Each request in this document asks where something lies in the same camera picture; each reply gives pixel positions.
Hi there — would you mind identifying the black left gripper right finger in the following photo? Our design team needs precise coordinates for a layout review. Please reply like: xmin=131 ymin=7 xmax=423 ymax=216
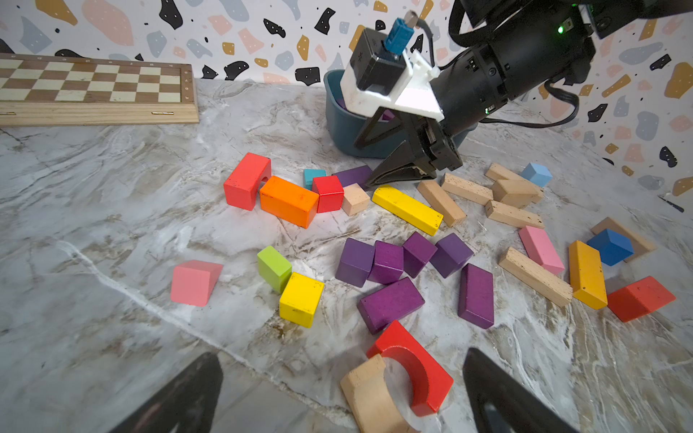
xmin=463 ymin=347 xmax=575 ymax=432

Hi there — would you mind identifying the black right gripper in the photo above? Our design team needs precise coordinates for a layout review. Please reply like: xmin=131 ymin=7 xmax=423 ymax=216
xmin=355 ymin=108 xmax=464 ymax=189

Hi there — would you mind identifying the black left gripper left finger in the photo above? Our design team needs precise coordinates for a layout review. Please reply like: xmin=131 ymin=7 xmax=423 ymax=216
xmin=113 ymin=352 xmax=224 ymax=432

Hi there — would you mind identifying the purple rectangular block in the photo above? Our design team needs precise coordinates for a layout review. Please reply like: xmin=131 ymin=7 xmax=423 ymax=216
xmin=458 ymin=263 xmax=494 ymax=329
xmin=357 ymin=278 xmax=425 ymax=335

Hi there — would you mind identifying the purple cube block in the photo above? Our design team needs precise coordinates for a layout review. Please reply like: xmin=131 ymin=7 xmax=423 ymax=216
xmin=336 ymin=238 xmax=375 ymax=288
xmin=431 ymin=234 xmax=474 ymax=278
xmin=402 ymin=232 xmax=438 ymax=278
xmin=367 ymin=241 xmax=404 ymax=284

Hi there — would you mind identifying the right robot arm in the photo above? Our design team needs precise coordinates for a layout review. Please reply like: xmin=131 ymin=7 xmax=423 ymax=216
xmin=340 ymin=1 xmax=692 ymax=189

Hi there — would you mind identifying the teal plastic storage bin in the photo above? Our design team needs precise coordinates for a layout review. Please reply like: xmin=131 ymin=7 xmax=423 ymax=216
xmin=326 ymin=69 xmax=478 ymax=159

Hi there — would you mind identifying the natural wood small cube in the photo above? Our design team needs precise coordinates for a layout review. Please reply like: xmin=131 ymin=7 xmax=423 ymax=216
xmin=342 ymin=183 xmax=371 ymax=217

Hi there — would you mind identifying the red cube block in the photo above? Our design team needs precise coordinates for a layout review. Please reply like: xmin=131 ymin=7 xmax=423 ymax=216
xmin=312 ymin=176 xmax=344 ymax=213

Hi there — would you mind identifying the natural wood long block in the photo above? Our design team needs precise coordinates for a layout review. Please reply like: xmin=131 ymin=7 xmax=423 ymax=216
xmin=417 ymin=180 xmax=467 ymax=227

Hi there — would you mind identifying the red arch block front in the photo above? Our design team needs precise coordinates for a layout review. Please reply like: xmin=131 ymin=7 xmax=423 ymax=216
xmin=366 ymin=320 xmax=454 ymax=417

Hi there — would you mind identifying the red arch block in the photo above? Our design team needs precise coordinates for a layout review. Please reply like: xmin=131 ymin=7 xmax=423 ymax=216
xmin=224 ymin=153 xmax=272 ymax=210
xmin=366 ymin=320 xmax=454 ymax=417

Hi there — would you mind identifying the teal small cube block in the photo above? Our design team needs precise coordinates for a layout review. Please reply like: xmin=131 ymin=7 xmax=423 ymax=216
xmin=303 ymin=169 xmax=327 ymax=191

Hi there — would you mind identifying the natural wood thick block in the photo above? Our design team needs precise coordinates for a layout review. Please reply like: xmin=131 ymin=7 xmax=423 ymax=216
xmin=441 ymin=172 xmax=494 ymax=206

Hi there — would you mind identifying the orange rectangular block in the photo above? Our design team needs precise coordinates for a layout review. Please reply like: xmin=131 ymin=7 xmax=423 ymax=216
xmin=260 ymin=176 xmax=319 ymax=228

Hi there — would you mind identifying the pink wedge block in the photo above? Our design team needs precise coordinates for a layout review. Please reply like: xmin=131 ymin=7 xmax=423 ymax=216
xmin=171 ymin=260 xmax=223 ymax=307

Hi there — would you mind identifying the natural wood flat block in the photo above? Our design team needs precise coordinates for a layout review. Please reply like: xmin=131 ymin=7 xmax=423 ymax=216
xmin=485 ymin=200 xmax=545 ymax=229

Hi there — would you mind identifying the natural wood long plank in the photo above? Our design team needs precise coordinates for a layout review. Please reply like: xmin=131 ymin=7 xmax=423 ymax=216
xmin=499 ymin=247 xmax=573 ymax=307

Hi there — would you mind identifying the natural wood arch block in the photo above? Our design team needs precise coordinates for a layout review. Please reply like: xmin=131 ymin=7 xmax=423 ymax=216
xmin=340 ymin=355 xmax=416 ymax=433

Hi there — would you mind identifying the yellow cube block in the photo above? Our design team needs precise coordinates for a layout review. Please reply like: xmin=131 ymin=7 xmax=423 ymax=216
xmin=279 ymin=272 xmax=325 ymax=328

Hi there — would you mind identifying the yellow orange long block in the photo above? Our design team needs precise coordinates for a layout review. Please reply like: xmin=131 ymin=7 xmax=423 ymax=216
xmin=568 ymin=241 xmax=608 ymax=310

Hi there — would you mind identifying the lime green cube block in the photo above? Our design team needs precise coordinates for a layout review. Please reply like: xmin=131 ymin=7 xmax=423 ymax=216
xmin=257 ymin=245 xmax=292 ymax=294

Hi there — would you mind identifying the light blue cube block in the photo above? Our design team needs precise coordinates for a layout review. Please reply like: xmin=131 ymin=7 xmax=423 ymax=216
xmin=521 ymin=162 xmax=553 ymax=188

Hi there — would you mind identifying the pink rectangular block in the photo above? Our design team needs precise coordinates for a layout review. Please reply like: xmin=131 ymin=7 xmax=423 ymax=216
xmin=519 ymin=226 xmax=565 ymax=276

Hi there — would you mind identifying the red wedge block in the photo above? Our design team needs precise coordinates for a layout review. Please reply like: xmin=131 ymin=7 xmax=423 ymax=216
xmin=607 ymin=276 xmax=677 ymax=323

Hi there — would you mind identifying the natural wood plank block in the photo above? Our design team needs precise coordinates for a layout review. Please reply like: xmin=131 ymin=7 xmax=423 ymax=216
xmin=588 ymin=218 xmax=657 ymax=266

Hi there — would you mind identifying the wooden chessboard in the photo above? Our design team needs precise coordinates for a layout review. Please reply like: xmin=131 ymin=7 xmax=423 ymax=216
xmin=1 ymin=53 xmax=200 ymax=127

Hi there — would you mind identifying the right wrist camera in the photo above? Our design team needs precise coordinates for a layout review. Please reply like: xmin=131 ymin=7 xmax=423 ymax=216
xmin=340 ymin=11 xmax=444 ymax=121

